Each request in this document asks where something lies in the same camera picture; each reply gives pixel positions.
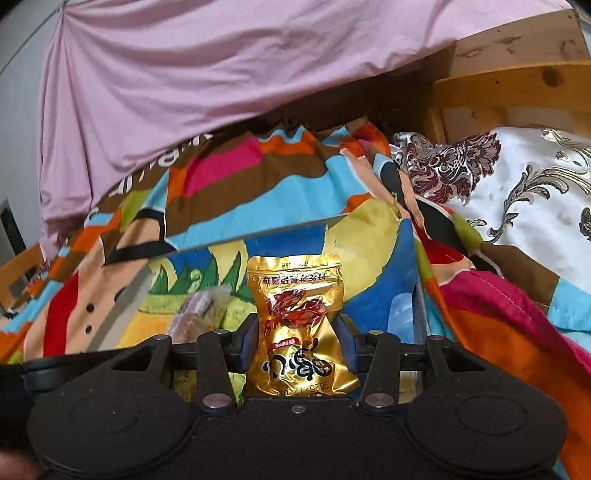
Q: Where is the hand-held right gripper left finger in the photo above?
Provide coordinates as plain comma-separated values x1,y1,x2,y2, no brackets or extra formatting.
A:
110,316,260,414

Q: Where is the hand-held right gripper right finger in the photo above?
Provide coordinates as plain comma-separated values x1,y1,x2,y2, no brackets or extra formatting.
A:
340,314,486,412

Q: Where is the clear brown snack bar packet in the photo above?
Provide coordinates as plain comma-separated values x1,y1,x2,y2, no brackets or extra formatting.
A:
167,287,232,346

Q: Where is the gold foil snack packet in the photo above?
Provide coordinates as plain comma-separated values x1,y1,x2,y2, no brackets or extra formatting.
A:
241,251,362,398

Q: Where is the cartoon printed storage box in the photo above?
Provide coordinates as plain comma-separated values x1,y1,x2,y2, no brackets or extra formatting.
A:
87,210,431,408

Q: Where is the colourful cartoon printed blanket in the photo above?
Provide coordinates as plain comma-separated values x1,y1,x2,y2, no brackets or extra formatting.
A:
0,117,591,480

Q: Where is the white floral patterned quilt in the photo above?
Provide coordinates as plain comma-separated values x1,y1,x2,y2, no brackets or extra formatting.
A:
392,127,591,334

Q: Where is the dark doorway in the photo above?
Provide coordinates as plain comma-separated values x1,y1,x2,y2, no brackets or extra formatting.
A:
0,198,29,260

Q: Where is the pink bed sheet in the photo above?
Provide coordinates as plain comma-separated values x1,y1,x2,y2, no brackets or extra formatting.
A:
37,0,574,252

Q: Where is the light wooden board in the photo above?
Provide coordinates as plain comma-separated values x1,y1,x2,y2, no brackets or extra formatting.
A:
454,10,585,80

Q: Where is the wooden bed rail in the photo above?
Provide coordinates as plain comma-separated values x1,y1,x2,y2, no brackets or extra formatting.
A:
428,61,591,145
0,247,49,317

